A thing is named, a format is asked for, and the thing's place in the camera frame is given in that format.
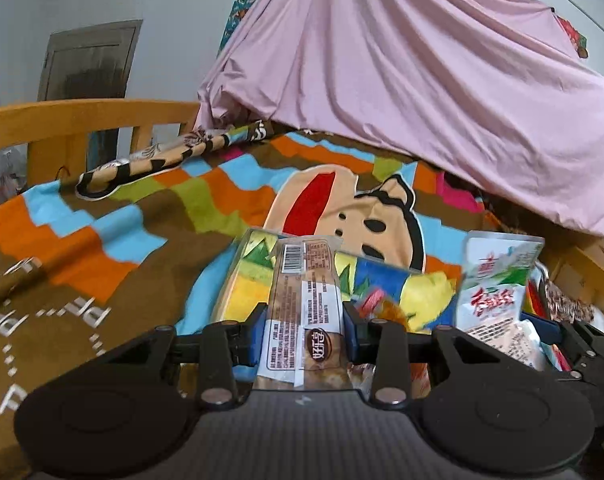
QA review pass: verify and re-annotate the printed blanket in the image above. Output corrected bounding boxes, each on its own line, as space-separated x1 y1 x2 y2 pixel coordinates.
0 127 498 478

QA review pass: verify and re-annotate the pink cloth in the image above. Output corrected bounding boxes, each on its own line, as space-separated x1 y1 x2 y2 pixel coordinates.
192 0 604 248

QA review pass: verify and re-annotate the clear brown pastry packet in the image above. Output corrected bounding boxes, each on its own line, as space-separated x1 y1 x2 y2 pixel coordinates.
253 237 357 395

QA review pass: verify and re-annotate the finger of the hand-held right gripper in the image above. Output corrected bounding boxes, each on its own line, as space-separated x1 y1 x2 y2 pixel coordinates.
521 312 604 361
546 342 604 431

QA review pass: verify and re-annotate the striped patterned cloth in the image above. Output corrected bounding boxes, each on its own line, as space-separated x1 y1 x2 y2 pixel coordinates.
75 119 270 203

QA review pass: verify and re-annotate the white green snack pouch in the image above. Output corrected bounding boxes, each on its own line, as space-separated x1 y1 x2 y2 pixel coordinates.
453 230 549 372

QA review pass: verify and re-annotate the brown patterned cloth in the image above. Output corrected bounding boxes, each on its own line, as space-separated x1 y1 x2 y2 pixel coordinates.
542 277 600 323

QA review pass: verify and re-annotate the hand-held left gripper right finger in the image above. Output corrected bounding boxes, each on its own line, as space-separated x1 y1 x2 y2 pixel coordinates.
342 300 489 407

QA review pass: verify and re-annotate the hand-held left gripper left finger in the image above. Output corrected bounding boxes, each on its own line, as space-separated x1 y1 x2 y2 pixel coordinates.
102 302 269 409

